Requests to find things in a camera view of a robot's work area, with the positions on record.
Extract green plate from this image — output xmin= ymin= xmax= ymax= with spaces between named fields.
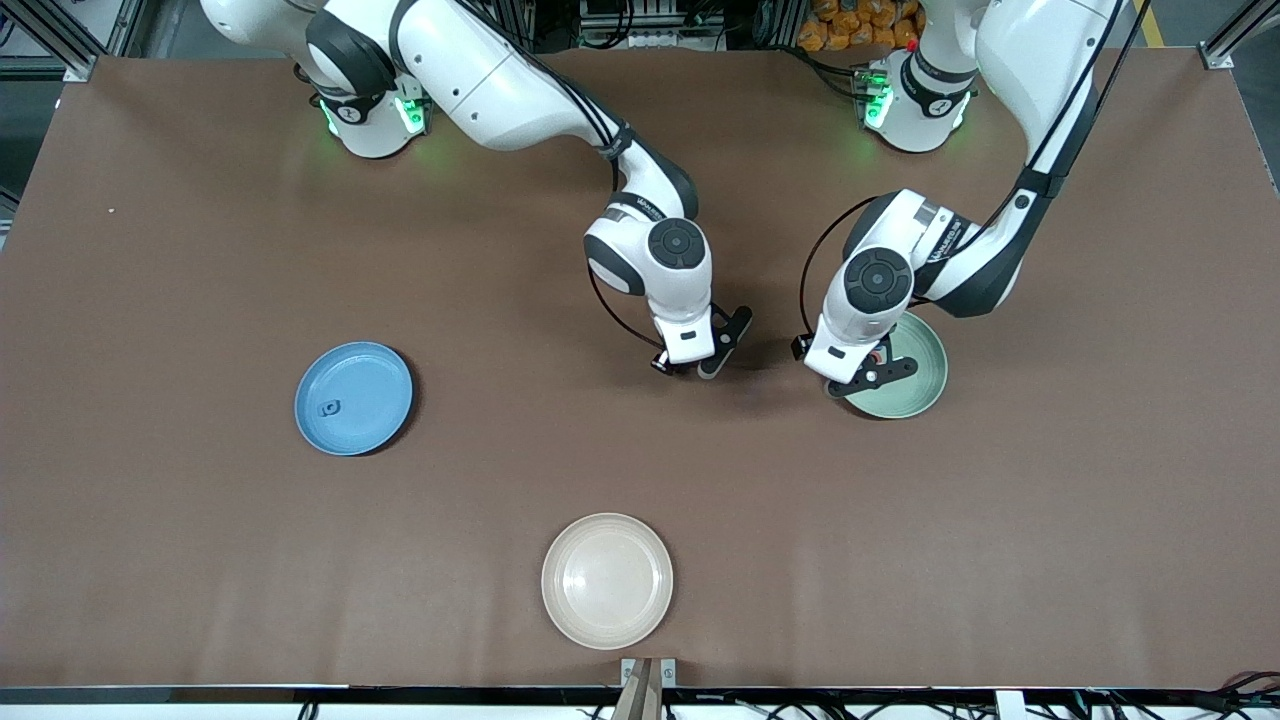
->
xmin=845 ymin=312 xmax=949 ymax=420

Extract aluminium frame post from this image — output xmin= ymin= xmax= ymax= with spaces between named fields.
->
xmin=1198 ymin=0 xmax=1280 ymax=71
xmin=0 ymin=0 xmax=151 ymax=83

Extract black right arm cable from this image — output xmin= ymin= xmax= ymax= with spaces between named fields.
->
xmin=520 ymin=60 xmax=666 ymax=353

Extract blue plate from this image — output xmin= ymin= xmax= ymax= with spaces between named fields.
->
xmin=294 ymin=341 xmax=414 ymax=457

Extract brown table cover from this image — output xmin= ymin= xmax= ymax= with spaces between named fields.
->
xmin=0 ymin=50 xmax=1280 ymax=691

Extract black cable bundle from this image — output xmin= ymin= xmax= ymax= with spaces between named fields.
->
xmin=1080 ymin=668 xmax=1280 ymax=720

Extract long white socket bar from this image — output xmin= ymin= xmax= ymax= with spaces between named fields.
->
xmin=598 ymin=28 xmax=723 ymax=51

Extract beige plate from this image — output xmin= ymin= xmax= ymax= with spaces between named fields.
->
xmin=541 ymin=512 xmax=675 ymax=651

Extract pile of orange packets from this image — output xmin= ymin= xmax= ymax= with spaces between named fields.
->
xmin=797 ymin=0 xmax=926 ymax=53

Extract small metal bracket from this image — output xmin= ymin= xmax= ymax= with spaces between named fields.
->
xmin=620 ymin=657 xmax=678 ymax=689

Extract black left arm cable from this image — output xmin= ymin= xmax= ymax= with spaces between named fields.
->
xmin=798 ymin=0 xmax=1151 ymax=341

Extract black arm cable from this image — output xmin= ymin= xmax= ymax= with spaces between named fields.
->
xmin=798 ymin=0 xmax=1151 ymax=341
xmin=520 ymin=60 xmax=666 ymax=353

